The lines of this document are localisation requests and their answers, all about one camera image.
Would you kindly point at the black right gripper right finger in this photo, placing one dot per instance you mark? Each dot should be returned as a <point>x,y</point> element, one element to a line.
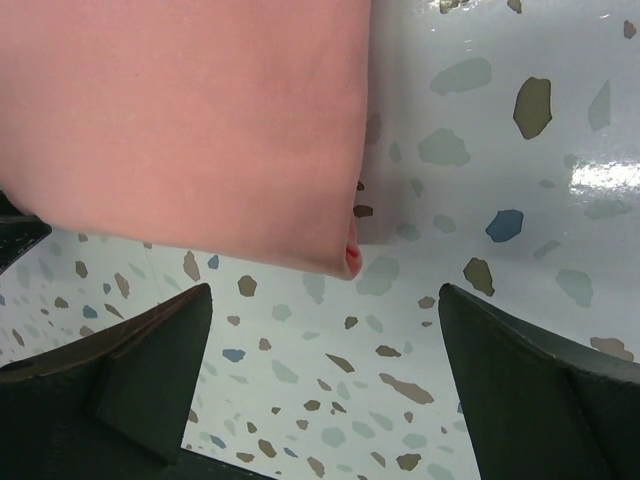
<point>538,405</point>

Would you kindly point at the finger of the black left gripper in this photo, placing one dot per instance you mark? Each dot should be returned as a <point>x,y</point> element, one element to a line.
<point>18,233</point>

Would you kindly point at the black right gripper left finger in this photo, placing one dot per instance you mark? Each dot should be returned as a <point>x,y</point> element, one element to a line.
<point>113,405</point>

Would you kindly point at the salmon pink t shirt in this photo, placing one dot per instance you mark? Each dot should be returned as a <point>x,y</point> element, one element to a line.
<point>231,127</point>

